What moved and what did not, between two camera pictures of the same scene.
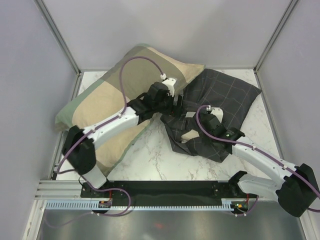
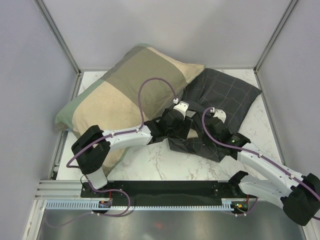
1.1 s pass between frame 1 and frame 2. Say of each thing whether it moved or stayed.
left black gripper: moved
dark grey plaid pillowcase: stayed
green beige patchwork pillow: stayed
